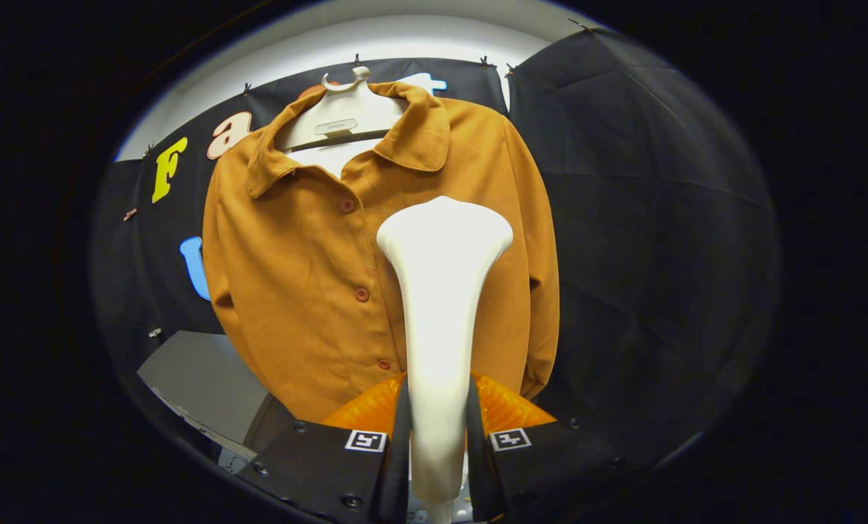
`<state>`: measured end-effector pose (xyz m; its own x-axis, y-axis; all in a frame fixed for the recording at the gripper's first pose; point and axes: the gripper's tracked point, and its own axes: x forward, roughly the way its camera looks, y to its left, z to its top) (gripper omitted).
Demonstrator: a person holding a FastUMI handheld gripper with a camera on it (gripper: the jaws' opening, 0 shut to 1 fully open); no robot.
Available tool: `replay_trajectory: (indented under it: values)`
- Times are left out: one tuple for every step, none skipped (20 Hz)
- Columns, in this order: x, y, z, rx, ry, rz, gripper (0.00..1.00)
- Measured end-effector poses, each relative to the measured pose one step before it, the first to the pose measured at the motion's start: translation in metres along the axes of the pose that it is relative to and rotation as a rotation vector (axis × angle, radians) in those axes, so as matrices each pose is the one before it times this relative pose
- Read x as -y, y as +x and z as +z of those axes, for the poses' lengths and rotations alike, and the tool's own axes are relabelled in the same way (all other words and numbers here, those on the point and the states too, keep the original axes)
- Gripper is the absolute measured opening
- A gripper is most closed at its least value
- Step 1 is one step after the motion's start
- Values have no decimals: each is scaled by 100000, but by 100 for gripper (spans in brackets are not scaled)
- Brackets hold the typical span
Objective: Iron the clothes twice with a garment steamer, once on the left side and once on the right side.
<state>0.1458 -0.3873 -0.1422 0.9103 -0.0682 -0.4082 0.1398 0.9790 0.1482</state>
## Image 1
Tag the white plastic clothes hanger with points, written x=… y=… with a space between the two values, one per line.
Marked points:
x=339 y=109

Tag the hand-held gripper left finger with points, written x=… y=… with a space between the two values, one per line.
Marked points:
x=332 y=473

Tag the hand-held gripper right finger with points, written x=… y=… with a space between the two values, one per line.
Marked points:
x=550 y=466

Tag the orange button-up shirt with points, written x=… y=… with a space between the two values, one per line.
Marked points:
x=296 y=276

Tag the white garment steamer head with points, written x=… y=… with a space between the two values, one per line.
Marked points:
x=441 y=306

